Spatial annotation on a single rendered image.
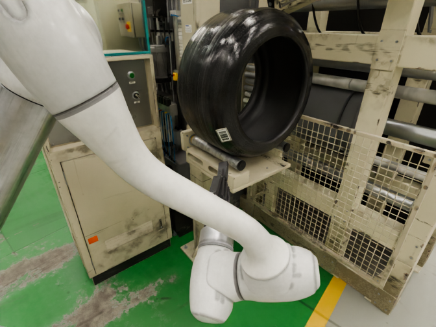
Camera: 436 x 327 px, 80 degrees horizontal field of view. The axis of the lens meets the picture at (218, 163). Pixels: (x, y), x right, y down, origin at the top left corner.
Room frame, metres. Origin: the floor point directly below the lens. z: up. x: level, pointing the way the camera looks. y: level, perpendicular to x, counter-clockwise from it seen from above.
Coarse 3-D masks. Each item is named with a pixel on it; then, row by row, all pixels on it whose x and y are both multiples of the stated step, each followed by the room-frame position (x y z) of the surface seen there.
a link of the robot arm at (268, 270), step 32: (96, 96) 0.34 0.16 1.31; (96, 128) 0.34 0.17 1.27; (128, 128) 0.37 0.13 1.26; (128, 160) 0.36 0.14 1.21; (160, 192) 0.36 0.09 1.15; (192, 192) 0.37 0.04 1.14; (224, 224) 0.35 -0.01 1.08; (256, 224) 0.37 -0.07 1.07; (256, 256) 0.35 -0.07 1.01; (288, 256) 0.36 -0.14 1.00; (256, 288) 0.34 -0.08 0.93; (288, 288) 0.33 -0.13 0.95
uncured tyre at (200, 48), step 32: (224, 32) 0.92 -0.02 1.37; (256, 32) 0.92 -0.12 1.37; (288, 32) 1.01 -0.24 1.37; (192, 64) 0.95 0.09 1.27; (224, 64) 0.86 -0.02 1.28; (256, 64) 1.32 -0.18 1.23; (288, 64) 1.26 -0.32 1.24; (192, 96) 0.92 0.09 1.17; (224, 96) 0.84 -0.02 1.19; (256, 96) 1.31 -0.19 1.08; (288, 96) 1.24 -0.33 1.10; (192, 128) 1.00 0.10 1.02; (256, 128) 1.22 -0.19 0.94; (288, 128) 1.05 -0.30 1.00
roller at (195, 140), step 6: (192, 138) 1.16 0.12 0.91; (198, 138) 1.14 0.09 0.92; (198, 144) 1.11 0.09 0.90; (204, 144) 1.08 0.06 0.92; (210, 144) 1.07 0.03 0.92; (204, 150) 1.07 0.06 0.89; (210, 150) 1.04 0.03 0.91; (216, 150) 1.02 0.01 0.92; (222, 150) 1.01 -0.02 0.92; (216, 156) 1.00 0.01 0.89; (222, 156) 0.97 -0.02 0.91; (228, 156) 0.95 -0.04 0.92; (234, 156) 0.95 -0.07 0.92; (228, 162) 0.94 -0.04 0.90; (234, 162) 0.92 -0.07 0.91; (240, 162) 0.90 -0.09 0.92; (240, 168) 0.90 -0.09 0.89
